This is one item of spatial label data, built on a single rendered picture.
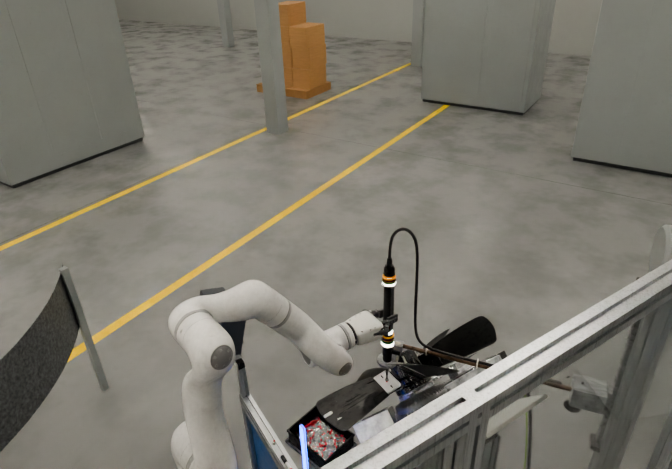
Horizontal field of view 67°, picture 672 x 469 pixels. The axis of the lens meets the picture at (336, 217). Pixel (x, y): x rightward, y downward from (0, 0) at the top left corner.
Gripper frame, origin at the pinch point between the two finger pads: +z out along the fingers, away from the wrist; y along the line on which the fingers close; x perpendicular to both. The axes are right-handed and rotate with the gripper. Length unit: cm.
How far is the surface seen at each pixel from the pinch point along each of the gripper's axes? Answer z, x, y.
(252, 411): -37, -63, -43
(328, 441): -18, -64, -14
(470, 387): -42, 56, 71
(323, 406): -23.1, -34.4, -6.6
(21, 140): -94, -94, -602
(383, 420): -4.4, -44.0, 3.8
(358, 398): -12.6, -30.9, 0.0
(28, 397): -120, -83, -131
